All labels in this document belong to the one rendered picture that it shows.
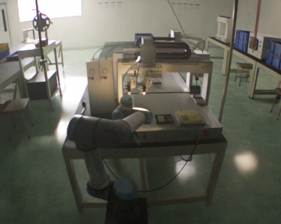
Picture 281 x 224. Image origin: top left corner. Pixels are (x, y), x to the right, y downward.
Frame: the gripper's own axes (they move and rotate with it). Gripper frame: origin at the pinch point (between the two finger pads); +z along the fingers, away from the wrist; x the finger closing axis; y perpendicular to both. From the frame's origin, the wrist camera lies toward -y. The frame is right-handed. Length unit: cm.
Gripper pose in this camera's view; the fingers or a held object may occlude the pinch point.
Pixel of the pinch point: (128, 145)
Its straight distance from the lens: 155.4
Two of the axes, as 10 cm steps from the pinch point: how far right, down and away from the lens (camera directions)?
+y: 0.1, 4.6, -8.9
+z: 0.0, 8.9, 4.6
